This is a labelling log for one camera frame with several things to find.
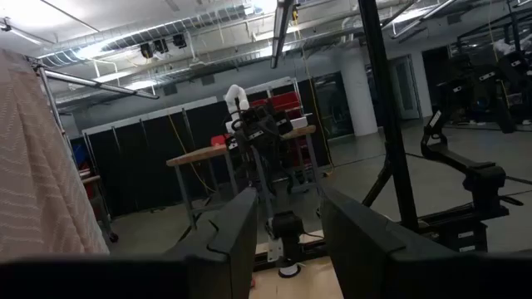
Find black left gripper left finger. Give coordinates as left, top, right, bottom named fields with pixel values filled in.
left=0, top=186, right=259, bottom=299

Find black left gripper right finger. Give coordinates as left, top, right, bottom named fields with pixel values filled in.
left=320, top=187, right=532, bottom=299

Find red storage bins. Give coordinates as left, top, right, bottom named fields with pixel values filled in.
left=249, top=91, right=307, bottom=121

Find wooden workbench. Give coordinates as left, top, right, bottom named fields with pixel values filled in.
left=165, top=124, right=332, bottom=230

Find white round column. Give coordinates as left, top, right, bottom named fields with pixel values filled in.
left=337, top=47, right=380, bottom=138

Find black round roll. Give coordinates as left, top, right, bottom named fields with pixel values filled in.
left=277, top=262, right=303, bottom=279

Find long ceiling light fixture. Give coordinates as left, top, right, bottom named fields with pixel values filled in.
left=269, top=0, right=297, bottom=71
left=390, top=0, right=458, bottom=41

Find black ceiling spotlight cluster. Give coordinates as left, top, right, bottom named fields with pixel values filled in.
left=139, top=32, right=188, bottom=60

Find grey door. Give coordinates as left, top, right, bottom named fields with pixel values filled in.
left=390, top=55, right=421, bottom=121

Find metal garment rack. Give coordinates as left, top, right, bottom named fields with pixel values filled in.
left=24, top=56, right=161, bottom=244

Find pink chevron cloth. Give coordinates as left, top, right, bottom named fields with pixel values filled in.
left=0, top=47, right=111, bottom=262

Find grey metal bracket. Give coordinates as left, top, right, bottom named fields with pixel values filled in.
left=265, top=236, right=284, bottom=263

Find yellow hanging cable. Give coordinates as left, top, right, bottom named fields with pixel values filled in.
left=290, top=6, right=336, bottom=178

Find black partition wall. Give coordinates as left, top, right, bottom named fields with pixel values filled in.
left=68, top=76, right=333, bottom=219

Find ribbed ceiling air duct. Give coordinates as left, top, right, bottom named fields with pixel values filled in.
left=39, top=3, right=259, bottom=67

